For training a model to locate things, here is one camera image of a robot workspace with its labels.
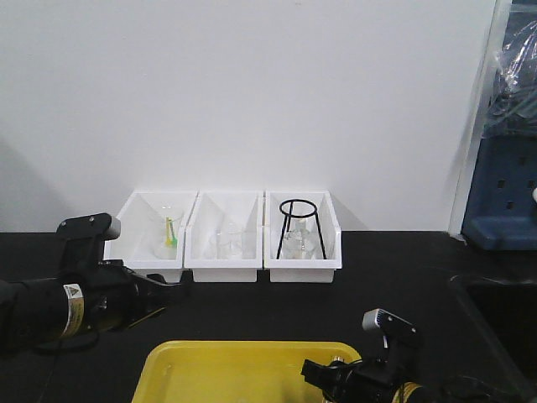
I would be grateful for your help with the white storage bin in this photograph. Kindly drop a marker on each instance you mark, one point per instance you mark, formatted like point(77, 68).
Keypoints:
point(211, 210)
point(138, 217)
point(315, 270)

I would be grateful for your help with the black wire tripod stand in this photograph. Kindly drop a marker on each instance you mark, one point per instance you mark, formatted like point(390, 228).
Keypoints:
point(294, 208)

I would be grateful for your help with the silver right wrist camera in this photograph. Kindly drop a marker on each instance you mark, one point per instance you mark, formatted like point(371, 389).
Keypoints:
point(401, 338)

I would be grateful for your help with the middle white storage bin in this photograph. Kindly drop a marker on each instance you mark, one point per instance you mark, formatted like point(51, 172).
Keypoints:
point(211, 210)

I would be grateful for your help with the blue pegboard rack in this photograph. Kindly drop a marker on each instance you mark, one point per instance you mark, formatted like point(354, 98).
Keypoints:
point(501, 207)

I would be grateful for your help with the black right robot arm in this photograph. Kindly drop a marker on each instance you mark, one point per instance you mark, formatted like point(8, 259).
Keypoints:
point(455, 389)

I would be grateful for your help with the glass beaker with droppers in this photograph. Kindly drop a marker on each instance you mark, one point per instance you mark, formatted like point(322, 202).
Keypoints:
point(161, 251)

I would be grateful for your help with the yellow green plastic dropper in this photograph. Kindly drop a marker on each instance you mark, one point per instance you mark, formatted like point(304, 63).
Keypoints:
point(170, 238)

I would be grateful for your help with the yellow plastic tray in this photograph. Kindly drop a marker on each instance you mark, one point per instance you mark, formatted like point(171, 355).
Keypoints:
point(234, 371)

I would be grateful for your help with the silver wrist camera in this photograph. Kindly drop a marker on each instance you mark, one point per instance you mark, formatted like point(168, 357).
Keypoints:
point(401, 338)
point(85, 238)

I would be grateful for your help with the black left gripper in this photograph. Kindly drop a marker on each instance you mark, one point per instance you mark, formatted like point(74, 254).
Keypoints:
point(110, 292)

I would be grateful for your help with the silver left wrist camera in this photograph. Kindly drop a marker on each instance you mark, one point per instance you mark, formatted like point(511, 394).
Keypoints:
point(85, 238)

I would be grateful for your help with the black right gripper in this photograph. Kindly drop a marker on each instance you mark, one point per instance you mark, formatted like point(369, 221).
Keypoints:
point(351, 382)

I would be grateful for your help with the left white storage bin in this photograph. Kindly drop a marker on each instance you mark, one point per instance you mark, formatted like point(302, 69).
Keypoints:
point(138, 217)

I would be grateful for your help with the clear glass beaker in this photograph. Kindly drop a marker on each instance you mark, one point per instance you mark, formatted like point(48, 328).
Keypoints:
point(226, 242)

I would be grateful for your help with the clear conical flask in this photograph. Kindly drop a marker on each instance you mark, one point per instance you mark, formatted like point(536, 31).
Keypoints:
point(298, 242)

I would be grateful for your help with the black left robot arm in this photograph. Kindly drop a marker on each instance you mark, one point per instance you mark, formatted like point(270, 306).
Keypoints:
point(35, 312)

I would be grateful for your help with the right white storage bin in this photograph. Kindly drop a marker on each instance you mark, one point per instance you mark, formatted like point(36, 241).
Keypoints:
point(315, 270)

